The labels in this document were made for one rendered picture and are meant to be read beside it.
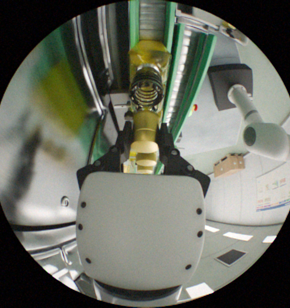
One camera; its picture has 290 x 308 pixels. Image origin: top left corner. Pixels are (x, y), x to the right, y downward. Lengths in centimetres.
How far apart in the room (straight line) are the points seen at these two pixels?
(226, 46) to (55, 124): 60
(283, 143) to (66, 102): 45
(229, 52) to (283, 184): 348
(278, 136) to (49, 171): 44
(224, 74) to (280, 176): 345
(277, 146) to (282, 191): 344
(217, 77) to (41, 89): 53
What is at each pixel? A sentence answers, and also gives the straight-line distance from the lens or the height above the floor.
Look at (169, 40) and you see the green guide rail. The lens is 26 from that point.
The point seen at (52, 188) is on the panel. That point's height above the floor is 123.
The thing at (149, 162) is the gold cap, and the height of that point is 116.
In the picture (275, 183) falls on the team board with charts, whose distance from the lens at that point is 380.
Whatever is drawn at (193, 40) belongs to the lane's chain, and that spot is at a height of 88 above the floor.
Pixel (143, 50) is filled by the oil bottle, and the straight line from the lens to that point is 15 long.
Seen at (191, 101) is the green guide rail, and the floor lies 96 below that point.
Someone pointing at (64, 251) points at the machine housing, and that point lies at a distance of 23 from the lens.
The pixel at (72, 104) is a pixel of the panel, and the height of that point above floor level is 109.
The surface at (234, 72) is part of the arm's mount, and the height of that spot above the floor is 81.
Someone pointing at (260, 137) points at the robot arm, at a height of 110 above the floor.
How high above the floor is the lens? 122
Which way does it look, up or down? 23 degrees down
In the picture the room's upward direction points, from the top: 177 degrees counter-clockwise
